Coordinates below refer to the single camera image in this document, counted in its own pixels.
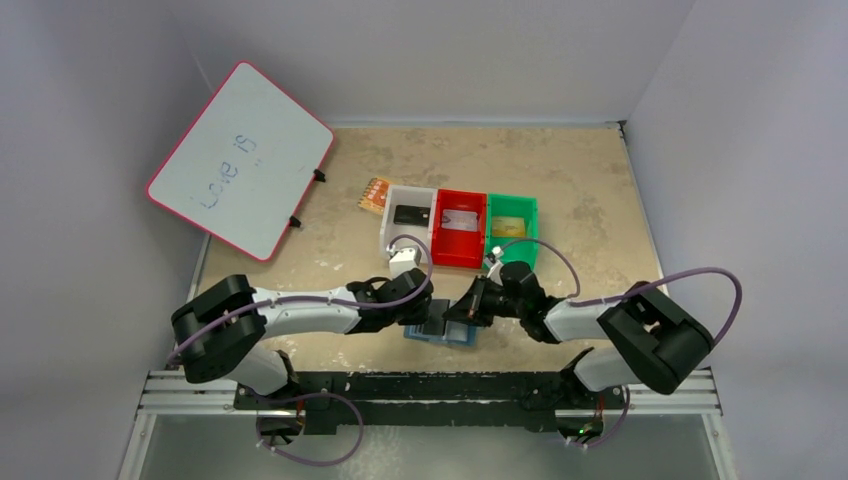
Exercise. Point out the green plastic bin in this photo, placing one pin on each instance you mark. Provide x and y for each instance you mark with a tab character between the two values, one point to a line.
518	206

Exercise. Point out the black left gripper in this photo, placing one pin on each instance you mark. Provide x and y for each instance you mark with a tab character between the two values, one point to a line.
418	316

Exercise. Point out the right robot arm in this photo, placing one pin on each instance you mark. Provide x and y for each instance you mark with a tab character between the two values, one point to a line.
654	341

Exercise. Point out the white patterned card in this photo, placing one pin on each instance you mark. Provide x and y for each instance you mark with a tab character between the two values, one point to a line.
460	220

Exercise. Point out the orange spiral notebook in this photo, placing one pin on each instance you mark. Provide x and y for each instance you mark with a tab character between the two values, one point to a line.
374	196

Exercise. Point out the black card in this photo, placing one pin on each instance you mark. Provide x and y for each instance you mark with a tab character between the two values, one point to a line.
411	215

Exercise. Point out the grey card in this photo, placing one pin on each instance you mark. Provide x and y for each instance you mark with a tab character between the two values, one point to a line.
436	324

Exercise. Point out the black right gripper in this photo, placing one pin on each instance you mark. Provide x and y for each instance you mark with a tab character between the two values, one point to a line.
476	301

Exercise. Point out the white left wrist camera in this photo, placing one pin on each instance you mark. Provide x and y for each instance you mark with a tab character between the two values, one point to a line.
403	259

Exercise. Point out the white plastic bin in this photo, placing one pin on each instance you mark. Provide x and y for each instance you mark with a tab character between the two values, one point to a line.
424	198

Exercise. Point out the gold card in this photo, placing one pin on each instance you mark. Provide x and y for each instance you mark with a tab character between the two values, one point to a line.
509	227

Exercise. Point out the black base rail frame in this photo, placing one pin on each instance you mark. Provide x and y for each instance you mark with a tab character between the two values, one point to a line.
538	402

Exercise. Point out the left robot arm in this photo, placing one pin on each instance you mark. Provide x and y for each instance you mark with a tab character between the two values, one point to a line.
218	333

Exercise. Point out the blue card holder wallet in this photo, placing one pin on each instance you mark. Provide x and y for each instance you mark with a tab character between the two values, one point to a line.
456	334

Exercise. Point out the red plastic bin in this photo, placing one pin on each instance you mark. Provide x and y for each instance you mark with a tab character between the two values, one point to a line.
458	248

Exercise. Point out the pink-framed whiteboard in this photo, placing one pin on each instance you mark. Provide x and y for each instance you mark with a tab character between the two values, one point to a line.
244	166

